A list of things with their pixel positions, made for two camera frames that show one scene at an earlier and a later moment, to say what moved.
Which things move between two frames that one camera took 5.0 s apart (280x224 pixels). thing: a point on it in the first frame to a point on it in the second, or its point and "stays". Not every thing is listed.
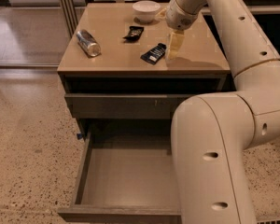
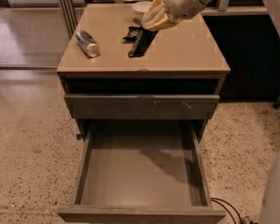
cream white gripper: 177,19 to 181,2
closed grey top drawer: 124,105 stays
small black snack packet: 134,33 stays
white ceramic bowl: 146,10 stays
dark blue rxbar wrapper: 155,54 to 141,38
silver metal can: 88,43 stays
